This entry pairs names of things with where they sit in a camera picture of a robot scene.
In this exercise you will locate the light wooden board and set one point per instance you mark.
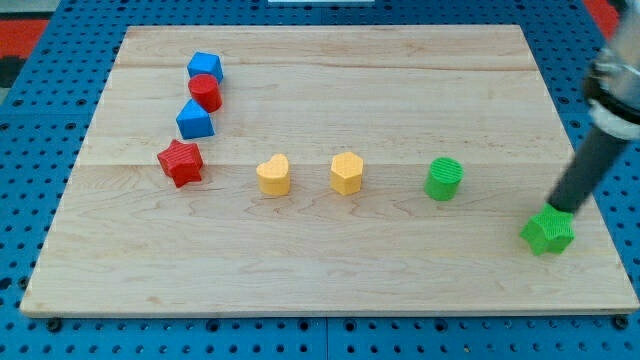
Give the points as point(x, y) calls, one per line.
point(126, 242)

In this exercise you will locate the green star block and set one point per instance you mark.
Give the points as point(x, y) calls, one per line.
point(548, 231)

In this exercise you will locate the green cylinder block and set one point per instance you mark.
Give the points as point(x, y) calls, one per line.
point(443, 178)

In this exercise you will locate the blue triangular prism block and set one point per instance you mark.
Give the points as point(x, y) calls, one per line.
point(194, 122)

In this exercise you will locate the red cylinder block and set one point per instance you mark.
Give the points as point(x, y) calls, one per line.
point(204, 89)

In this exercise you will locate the blue cube block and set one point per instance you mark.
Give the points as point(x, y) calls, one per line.
point(206, 63)

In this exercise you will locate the black pusher rod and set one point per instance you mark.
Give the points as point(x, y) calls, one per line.
point(591, 161)

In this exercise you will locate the yellow hexagon block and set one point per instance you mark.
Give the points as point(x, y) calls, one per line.
point(346, 173)

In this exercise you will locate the yellow heart block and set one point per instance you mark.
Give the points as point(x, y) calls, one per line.
point(274, 176)

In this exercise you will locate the red star block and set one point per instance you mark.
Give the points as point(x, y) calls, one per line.
point(181, 162)

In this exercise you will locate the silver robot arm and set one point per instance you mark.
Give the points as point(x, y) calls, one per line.
point(612, 84)

